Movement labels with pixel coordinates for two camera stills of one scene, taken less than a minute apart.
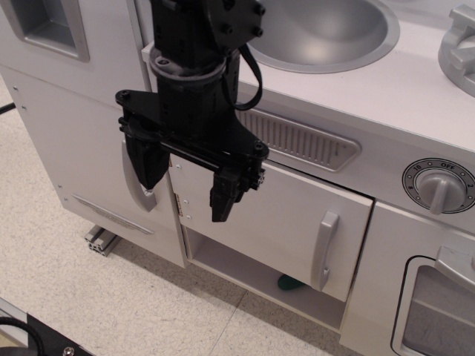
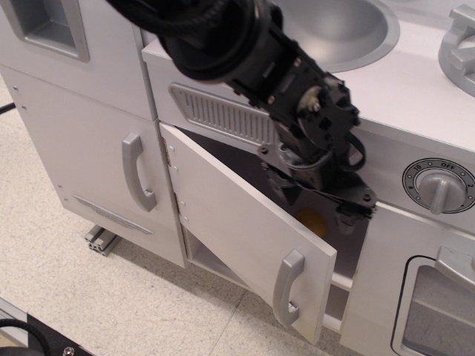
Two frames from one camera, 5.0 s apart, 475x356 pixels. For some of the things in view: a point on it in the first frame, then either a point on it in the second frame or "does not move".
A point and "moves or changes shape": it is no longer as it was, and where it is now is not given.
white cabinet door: [277, 225] moves or changes shape
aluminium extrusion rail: [102, 240] does not move
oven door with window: [436, 313] does not move
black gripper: [200, 122] → [329, 179]
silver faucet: [459, 64] does not move
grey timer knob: [441, 185] does not move
